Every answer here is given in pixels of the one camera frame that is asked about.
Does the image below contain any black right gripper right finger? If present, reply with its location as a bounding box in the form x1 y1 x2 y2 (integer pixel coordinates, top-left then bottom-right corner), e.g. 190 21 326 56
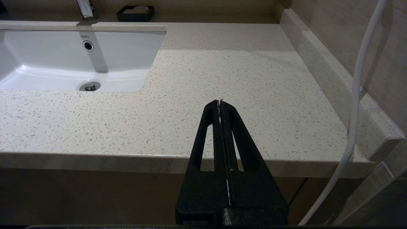
220 100 289 226

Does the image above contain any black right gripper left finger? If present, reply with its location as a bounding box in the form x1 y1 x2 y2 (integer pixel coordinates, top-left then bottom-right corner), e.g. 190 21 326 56
176 100 230 226

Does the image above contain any brown vanity cabinet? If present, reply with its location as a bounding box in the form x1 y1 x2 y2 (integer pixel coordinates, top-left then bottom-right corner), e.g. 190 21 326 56
0 167 366 227

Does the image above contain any chrome sink drain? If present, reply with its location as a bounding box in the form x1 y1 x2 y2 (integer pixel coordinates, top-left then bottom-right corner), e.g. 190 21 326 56
79 81 101 92

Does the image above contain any black soap dish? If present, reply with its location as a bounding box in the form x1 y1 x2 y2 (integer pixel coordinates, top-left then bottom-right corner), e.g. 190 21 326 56
116 5 155 22

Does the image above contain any white ceramic sink basin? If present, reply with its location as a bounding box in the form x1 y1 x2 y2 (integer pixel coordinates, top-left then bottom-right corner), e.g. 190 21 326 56
0 29 166 93

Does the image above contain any chrome faucet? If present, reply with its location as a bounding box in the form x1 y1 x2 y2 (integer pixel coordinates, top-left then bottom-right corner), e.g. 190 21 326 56
76 0 99 21

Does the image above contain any white cable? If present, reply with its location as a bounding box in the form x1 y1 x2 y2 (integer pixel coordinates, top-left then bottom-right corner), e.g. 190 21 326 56
299 0 390 226

